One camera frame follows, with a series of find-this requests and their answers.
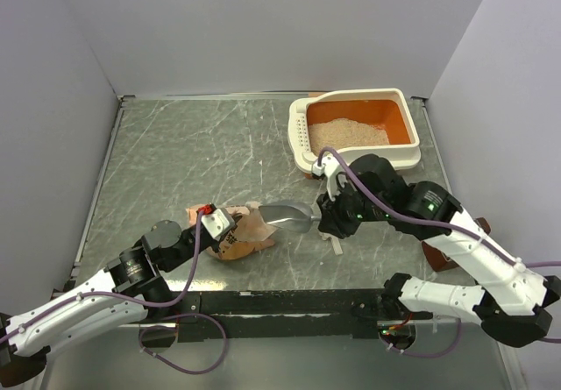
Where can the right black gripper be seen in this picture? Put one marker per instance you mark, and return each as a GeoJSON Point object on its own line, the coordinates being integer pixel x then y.
{"type": "Point", "coordinates": [332, 220]}

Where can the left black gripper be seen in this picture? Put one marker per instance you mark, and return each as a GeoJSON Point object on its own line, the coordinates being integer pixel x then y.
{"type": "Point", "coordinates": [216, 245]}

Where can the metal litter scoop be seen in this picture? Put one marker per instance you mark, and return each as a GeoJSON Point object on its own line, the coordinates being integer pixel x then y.
{"type": "Point", "coordinates": [294, 216]}

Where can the pink cat litter bag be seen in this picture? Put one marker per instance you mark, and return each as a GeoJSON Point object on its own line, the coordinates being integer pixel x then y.
{"type": "Point", "coordinates": [249, 235]}

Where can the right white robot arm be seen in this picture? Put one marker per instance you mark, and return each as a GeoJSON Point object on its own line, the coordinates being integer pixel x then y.
{"type": "Point", "coordinates": [508, 300]}

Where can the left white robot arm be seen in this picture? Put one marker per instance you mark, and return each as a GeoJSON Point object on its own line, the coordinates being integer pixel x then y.
{"type": "Point", "coordinates": [130, 288]}

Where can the cream orange litter box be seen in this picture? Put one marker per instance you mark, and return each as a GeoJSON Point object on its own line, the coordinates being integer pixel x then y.
{"type": "Point", "coordinates": [354, 122]}

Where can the clear plastic bag clip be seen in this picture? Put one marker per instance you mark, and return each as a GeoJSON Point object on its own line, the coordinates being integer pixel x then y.
{"type": "Point", "coordinates": [334, 241]}

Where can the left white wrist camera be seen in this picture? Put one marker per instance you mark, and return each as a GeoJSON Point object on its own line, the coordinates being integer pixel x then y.
{"type": "Point", "coordinates": [216, 221]}

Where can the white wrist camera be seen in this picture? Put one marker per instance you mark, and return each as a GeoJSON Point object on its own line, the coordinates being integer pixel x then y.
{"type": "Point", "coordinates": [216, 221]}
{"type": "Point", "coordinates": [330, 168]}

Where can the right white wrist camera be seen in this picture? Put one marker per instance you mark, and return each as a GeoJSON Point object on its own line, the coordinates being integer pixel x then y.
{"type": "Point", "coordinates": [330, 168]}

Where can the aluminium frame rail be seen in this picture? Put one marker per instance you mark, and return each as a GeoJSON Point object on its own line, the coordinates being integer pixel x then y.
{"type": "Point", "coordinates": [401, 296]}

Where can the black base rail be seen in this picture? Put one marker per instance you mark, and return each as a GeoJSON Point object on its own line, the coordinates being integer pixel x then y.
{"type": "Point", "coordinates": [285, 313]}

